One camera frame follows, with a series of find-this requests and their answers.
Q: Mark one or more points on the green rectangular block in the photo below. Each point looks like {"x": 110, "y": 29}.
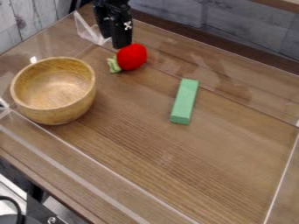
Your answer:
{"x": 184, "y": 101}

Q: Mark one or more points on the black metal bracket with screw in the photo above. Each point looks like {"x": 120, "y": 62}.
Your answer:
{"x": 37, "y": 214}

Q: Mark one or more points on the red plush strawberry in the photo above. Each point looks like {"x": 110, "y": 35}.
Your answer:
{"x": 128, "y": 59}

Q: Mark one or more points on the clear acrylic table barrier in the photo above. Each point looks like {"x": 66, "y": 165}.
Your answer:
{"x": 122, "y": 166}

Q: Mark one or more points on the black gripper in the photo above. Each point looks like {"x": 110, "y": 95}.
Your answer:
{"x": 121, "y": 23}

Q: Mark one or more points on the wooden bowl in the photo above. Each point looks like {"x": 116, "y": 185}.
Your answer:
{"x": 53, "y": 90}

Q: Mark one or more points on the clear acrylic corner bracket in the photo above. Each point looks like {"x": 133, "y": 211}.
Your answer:
{"x": 88, "y": 32}

